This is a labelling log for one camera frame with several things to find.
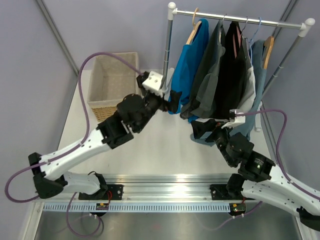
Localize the light wooden hanger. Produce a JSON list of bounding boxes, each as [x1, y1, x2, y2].
[[185, 7, 202, 45]]

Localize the wicker laundry basket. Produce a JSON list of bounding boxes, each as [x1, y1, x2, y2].
[[87, 55, 141, 122]]

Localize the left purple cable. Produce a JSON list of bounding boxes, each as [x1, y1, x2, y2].
[[4, 51, 145, 203]]

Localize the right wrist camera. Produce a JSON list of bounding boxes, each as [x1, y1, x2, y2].
[[221, 109, 246, 129]]

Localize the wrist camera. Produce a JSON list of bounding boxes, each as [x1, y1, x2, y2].
[[142, 70, 165, 98], [221, 109, 246, 129]]

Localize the slotted cable duct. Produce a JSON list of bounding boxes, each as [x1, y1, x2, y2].
[[43, 202, 231, 213]]

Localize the brown wooden hanger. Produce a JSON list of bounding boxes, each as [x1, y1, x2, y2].
[[262, 36, 275, 70]]

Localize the bright blue t shirt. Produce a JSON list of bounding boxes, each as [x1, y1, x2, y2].
[[170, 18, 209, 114]]

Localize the steel blue t shirt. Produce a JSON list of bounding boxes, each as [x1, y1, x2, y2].
[[192, 39, 268, 146]]

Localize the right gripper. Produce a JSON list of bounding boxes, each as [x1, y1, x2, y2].
[[190, 119, 236, 166]]

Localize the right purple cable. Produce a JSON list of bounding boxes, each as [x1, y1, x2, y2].
[[243, 108, 320, 201]]

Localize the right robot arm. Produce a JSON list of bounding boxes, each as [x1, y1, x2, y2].
[[191, 119, 320, 231]]

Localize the metal clothes rack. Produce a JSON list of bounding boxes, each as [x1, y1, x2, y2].
[[150, 1, 316, 132]]

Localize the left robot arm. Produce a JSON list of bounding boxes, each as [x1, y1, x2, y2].
[[28, 90, 182, 200]]

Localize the white plastic hanger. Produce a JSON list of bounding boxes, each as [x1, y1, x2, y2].
[[219, 13, 228, 43]]

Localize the pink hanger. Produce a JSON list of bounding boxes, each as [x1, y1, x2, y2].
[[232, 23, 242, 59]]

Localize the black t shirt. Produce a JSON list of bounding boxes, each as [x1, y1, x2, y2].
[[213, 21, 246, 120]]

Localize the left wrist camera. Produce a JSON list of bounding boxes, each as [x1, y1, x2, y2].
[[142, 70, 165, 98]]

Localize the purple cable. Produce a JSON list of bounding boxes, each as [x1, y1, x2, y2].
[[4, 51, 145, 203], [243, 108, 320, 201]]

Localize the dark grey t shirt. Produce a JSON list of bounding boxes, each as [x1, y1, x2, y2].
[[180, 20, 226, 120]]

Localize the blue wire hanger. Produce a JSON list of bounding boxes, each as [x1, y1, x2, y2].
[[248, 17, 262, 66]]

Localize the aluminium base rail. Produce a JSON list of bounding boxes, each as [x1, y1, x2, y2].
[[32, 173, 278, 203]]

